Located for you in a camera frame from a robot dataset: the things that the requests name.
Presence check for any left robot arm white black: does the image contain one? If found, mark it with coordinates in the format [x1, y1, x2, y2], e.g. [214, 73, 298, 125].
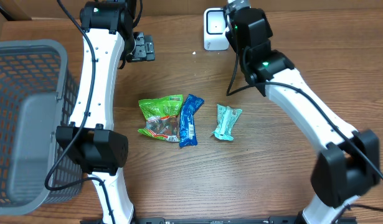
[48, 0, 155, 223]

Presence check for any white barcode scanner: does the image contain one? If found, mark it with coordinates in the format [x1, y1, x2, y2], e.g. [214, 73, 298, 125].
[203, 7, 229, 51]

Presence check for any teal white snack packet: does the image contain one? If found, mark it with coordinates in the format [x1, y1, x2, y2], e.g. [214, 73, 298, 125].
[212, 104, 242, 141]

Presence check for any grey plastic mesh basket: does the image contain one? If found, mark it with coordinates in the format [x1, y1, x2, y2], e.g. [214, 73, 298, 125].
[0, 39, 82, 215]

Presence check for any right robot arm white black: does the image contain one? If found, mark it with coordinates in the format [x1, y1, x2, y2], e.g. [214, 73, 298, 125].
[224, 1, 382, 223]

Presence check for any green candy bag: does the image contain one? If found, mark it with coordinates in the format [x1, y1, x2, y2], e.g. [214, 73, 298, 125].
[138, 95, 183, 142]

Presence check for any blue snack bar wrapper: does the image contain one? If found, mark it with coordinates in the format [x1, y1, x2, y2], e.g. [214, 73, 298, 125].
[179, 94, 204, 147]

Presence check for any black rail at table edge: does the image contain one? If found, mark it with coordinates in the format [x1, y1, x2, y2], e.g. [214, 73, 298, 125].
[136, 215, 305, 224]

